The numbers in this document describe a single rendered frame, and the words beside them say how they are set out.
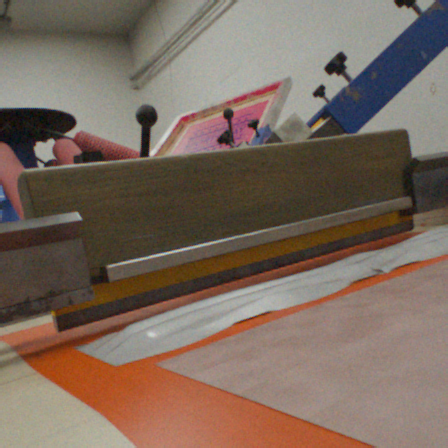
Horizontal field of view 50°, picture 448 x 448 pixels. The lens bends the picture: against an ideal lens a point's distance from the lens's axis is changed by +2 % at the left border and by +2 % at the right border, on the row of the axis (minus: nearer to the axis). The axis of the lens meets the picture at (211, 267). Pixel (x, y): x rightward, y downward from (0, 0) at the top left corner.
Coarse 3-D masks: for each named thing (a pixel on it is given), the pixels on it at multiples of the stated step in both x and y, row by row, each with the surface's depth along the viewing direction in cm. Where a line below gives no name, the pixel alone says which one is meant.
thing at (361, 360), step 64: (128, 320) 32; (256, 320) 24; (320, 320) 21; (384, 320) 19; (64, 384) 19; (128, 384) 18; (192, 384) 16; (256, 384) 15; (320, 384) 14; (384, 384) 13
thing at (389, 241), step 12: (384, 240) 48; (396, 240) 46; (336, 252) 46; (348, 252) 44; (300, 264) 43; (312, 264) 41; (324, 264) 39; (420, 264) 30; (432, 264) 29; (444, 264) 29
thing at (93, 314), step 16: (400, 224) 46; (352, 240) 43; (368, 240) 44; (288, 256) 39; (304, 256) 40; (320, 256) 41; (224, 272) 35; (240, 272) 36; (256, 272) 37; (160, 288) 33; (176, 288) 33; (192, 288) 34; (208, 288) 35; (112, 304) 31; (128, 304) 31; (144, 304) 32; (64, 320) 29; (80, 320) 30; (96, 320) 30
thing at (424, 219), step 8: (440, 208) 53; (416, 216) 55; (424, 216) 55; (432, 216) 54; (440, 216) 53; (416, 224) 56; (424, 224) 55; (432, 224) 54; (48, 312) 43; (16, 320) 42; (24, 320) 42
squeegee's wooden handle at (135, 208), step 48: (288, 144) 38; (336, 144) 40; (384, 144) 44; (48, 192) 28; (96, 192) 29; (144, 192) 31; (192, 192) 33; (240, 192) 35; (288, 192) 38; (336, 192) 40; (384, 192) 43; (96, 240) 29; (144, 240) 31; (192, 240) 33
